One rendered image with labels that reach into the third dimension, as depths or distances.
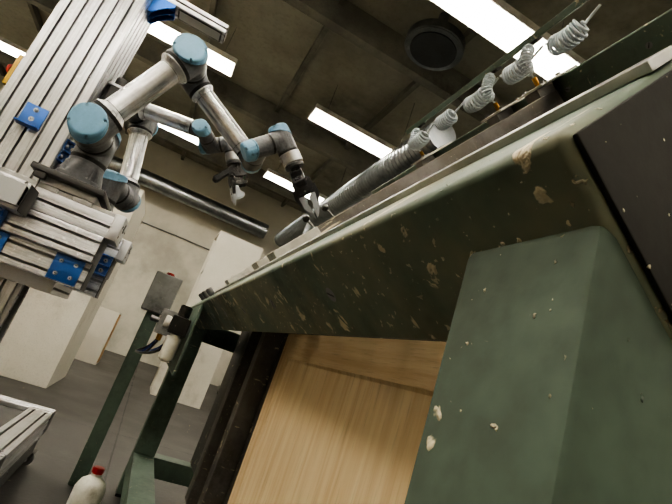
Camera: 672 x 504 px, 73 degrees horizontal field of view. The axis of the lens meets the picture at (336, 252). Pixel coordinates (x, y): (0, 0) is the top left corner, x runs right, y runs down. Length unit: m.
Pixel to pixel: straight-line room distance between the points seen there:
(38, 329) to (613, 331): 4.19
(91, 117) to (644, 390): 1.57
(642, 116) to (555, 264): 0.08
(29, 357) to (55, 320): 0.32
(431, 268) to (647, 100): 0.15
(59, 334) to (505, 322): 4.11
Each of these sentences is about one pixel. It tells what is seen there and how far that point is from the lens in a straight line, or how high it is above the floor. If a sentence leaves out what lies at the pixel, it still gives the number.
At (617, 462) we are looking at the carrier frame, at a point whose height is 0.70.
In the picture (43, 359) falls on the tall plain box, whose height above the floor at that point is 0.19.
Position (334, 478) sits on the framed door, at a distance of 0.85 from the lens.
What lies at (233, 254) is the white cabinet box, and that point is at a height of 1.83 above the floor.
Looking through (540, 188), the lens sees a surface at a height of 0.80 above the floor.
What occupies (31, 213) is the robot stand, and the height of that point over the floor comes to 0.89.
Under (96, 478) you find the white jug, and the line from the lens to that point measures 1.89.
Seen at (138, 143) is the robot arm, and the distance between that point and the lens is 2.48.
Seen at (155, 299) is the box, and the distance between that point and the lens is 2.21.
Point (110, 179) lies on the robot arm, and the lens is 2.24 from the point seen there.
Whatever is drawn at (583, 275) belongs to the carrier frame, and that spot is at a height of 0.76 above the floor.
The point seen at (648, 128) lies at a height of 0.84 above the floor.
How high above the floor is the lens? 0.69
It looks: 16 degrees up
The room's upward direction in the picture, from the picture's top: 19 degrees clockwise
